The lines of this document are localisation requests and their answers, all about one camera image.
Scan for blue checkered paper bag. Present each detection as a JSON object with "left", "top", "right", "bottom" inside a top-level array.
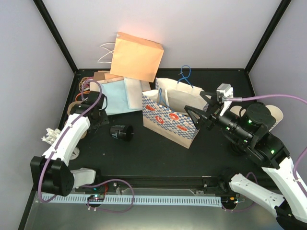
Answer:
[{"left": 142, "top": 65, "right": 208, "bottom": 149}]

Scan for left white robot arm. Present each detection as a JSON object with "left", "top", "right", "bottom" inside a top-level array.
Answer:
[{"left": 30, "top": 79, "right": 107, "bottom": 203}]

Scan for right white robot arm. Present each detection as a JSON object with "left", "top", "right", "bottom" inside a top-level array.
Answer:
[{"left": 185, "top": 89, "right": 307, "bottom": 230}]

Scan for short stack paper cups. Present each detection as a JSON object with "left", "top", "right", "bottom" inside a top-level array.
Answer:
[{"left": 230, "top": 105, "right": 246, "bottom": 118}]

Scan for light blue paper bag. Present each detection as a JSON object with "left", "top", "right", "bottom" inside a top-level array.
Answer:
[{"left": 101, "top": 80, "right": 132, "bottom": 115}]

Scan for brown pulp cup carrier stack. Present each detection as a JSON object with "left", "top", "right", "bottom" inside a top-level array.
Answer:
[{"left": 67, "top": 101, "right": 81, "bottom": 115}]

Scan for beige kraft paper bag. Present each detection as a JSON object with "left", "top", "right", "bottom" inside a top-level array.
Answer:
[{"left": 89, "top": 77, "right": 124, "bottom": 93}]

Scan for brown flat paper bag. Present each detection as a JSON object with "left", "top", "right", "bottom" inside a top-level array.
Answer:
[{"left": 93, "top": 71, "right": 110, "bottom": 81}]

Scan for white paper bag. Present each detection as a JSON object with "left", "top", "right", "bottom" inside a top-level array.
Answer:
[{"left": 124, "top": 78, "right": 142, "bottom": 110}]

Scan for tall stack paper cups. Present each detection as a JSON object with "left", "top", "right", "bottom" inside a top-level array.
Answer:
[{"left": 266, "top": 105, "right": 283, "bottom": 132}]

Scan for orange paper bag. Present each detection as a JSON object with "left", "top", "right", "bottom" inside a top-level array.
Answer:
[{"left": 110, "top": 32, "right": 164, "bottom": 82}]

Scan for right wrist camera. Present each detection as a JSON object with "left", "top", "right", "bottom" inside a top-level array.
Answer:
[{"left": 216, "top": 83, "right": 234, "bottom": 103}]

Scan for blue bag handle cord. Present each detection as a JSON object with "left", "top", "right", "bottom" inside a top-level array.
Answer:
[
  {"left": 158, "top": 88, "right": 170, "bottom": 107},
  {"left": 177, "top": 65, "right": 194, "bottom": 89}
]

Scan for light blue cable duct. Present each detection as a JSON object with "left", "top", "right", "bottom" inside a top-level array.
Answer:
[{"left": 51, "top": 194, "right": 222, "bottom": 207}]

